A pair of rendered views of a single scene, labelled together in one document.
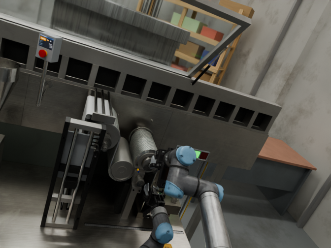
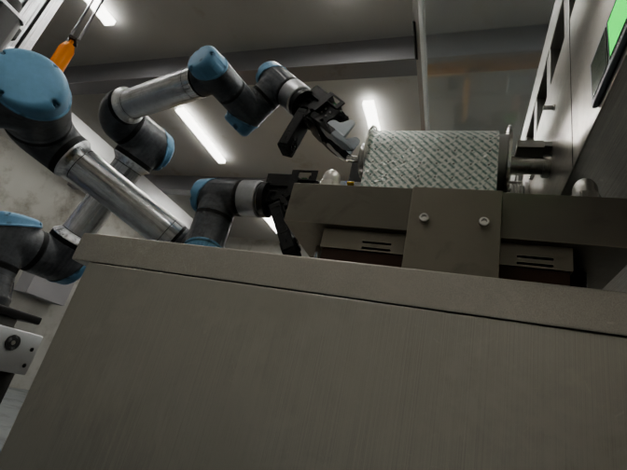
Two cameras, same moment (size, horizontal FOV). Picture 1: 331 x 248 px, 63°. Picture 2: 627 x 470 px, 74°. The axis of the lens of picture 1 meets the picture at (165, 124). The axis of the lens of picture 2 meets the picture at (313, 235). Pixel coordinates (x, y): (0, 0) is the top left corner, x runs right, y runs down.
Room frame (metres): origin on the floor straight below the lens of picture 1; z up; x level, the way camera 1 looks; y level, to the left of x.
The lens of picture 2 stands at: (1.63, -0.59, 0.75)
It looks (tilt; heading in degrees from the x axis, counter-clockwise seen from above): 23 degrees up; 133
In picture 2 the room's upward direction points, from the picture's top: 14 degrees clockwise
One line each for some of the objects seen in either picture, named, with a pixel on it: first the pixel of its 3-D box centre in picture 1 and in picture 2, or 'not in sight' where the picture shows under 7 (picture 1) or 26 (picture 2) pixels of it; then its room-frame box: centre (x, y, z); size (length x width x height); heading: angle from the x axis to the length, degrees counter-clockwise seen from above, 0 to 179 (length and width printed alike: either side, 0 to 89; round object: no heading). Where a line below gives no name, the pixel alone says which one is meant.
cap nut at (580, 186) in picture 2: not in sight; (585, 195); (1.58, -0.08, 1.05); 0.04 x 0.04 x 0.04
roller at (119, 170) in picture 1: (119, 157); not in sight; (1.27, 0.17, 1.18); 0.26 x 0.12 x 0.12; 22
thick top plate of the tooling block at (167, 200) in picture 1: (158, 186); (441, 239); (1.41, -0.10, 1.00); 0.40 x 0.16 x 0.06; 22
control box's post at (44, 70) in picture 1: (42, 82); not in sight; (1.03, 0.53, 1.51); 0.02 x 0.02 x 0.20
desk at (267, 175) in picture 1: (241, 168); not in sight; (3.48, -1.22, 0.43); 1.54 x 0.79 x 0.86; 110
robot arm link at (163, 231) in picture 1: (162, 228); (220, 198); (0.94, -0.15, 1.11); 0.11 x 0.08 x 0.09; 22
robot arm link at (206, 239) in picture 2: (153, 246); (203, 242); (0.93, -0.14, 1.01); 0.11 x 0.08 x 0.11; 156
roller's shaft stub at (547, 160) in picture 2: not in sight; (528, 165); (1.47, 0.12, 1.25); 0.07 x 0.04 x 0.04; 22
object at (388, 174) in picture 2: (147, 172); (422, 208); (1.33, 0.00, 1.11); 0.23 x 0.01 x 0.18; 22
